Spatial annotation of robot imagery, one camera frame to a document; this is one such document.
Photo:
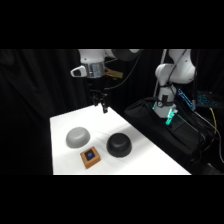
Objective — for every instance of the orange block with blue print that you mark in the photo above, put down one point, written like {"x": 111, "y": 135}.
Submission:
{"x": 90, "y": 157}

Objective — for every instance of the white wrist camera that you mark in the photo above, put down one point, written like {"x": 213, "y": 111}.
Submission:
{"x": 78, "y": 71}

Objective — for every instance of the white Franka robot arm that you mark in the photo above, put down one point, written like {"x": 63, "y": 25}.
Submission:
{"x": 173, "y": 71}

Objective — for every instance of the electronics box with blue lights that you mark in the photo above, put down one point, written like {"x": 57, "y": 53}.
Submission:
{"x": 206, "y": 98}

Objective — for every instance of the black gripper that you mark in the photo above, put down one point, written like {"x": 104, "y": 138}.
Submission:
{"x": 96, "y": 85}

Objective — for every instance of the black upturned bowl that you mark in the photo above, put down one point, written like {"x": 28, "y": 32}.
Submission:
{"x": 119, "y": 144}

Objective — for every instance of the black curtain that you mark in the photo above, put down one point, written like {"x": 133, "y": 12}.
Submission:
{"x": 33, "y": 100}

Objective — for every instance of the grey upturned bowl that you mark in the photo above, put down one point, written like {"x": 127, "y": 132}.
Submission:
{"x": 78, "y": 137}

